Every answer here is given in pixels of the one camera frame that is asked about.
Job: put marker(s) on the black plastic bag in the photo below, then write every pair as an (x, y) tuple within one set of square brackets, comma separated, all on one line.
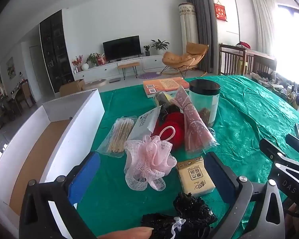
[(169, 112)]

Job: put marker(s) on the grey wet wipes pack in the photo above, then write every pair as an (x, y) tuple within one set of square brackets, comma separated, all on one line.
[(144, 123)]

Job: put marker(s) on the orange lounge chair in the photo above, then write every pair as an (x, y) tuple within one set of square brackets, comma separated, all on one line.
[(184, 58)]

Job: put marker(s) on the framed wall picture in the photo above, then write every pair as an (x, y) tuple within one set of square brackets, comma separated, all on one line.
[(11, 68)]

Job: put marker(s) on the clear jar with black lid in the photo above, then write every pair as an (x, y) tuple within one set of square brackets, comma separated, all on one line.
[(204, 99)]

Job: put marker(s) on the dark wooden chair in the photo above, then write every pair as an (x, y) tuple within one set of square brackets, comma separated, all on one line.
[(229, 52)]

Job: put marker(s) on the covered standing air conditioner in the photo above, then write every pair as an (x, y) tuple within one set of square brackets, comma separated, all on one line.
[(188, 29)]

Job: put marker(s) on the grey floor scale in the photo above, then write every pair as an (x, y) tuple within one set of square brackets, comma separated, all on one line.
[(114, 80)]

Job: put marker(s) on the small potted plant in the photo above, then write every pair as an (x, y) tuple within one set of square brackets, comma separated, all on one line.
[(147, 51)]

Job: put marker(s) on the cotton swab packet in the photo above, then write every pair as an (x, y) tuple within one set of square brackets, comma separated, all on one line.
[(119, 134)]

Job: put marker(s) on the red clothing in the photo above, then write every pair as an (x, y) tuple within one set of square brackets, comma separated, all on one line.
[(244, 44)]

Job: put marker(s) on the black television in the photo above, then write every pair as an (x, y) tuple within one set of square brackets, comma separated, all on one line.
[(122, 47)]

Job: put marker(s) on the red yarn ball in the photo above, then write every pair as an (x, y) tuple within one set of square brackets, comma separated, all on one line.
[(175, 127)]

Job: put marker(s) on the wooden stool with black legs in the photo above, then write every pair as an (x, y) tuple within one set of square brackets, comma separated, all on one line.
[(128, 65)]

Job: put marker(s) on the pink floral towel pack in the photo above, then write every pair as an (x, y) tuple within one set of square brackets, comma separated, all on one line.
[(195, 127)]

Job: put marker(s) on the person's left hand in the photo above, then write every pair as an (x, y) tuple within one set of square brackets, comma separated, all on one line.
[(129, 233)]

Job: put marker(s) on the red flowers in vase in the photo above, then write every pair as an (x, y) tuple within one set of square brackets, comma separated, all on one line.
[(77, 62)]

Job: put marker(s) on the red gift box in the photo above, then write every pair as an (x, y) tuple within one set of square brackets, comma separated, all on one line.
[(101, 60)]

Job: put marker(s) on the yellow tissue pack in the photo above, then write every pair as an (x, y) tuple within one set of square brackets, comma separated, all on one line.
[(195, 176)]

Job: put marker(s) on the green tablecloth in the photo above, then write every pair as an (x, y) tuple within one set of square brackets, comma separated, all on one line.
[(239, 129)]

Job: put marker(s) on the orange book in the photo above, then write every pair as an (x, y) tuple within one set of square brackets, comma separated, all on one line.
[(164, 84)]

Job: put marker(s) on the grey curtain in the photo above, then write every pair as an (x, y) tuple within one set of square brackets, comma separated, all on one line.
[(204, 25)]

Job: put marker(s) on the white television cabinet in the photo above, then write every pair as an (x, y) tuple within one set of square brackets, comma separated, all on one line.
[(107, 69)]

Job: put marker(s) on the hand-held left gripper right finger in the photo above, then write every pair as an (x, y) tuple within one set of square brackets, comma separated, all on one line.
[(219, 176)]

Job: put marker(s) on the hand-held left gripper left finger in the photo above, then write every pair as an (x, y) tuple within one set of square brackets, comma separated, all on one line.
[(83, 176)]

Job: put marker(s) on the large leafy potted plant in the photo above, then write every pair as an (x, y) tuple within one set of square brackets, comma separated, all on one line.
[(160, 45)]

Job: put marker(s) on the bushy green potted plant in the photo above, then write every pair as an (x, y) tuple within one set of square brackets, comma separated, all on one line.
[(92, 58)]

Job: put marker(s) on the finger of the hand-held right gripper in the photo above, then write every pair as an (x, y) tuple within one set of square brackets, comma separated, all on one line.
[(297, 142), (271, 149)]

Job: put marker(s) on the purple round mat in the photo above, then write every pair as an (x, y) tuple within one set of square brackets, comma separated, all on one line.
[(148, 75)]

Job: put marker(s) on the round beige cushion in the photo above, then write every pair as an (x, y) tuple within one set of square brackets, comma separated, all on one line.
[(96, 83)]

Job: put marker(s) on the black lace cloth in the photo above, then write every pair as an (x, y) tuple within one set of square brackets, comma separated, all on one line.
[(194, 211)]

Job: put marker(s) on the red wall calendar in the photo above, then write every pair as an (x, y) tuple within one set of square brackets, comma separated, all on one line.
[(220, 11)]

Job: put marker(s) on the white storage box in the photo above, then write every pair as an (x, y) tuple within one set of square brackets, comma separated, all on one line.
[(72, 134)]

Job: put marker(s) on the pink mesh bath loofah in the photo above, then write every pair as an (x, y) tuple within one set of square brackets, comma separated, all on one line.
[(149, 159)]

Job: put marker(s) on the black display cabinet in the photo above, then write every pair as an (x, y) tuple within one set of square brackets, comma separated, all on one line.
[(56, 52)]

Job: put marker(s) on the white sheer curtain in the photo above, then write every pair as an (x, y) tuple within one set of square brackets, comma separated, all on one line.
[(264, 22)]

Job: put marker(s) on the round white vase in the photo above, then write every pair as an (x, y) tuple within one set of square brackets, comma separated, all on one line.
[(85, 66)]

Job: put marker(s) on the yellow and black packet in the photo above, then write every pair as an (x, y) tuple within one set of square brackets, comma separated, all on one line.
[(163, 98)]

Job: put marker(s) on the cardboard box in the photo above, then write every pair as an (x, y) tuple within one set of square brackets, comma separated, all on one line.
[(71, 87)]

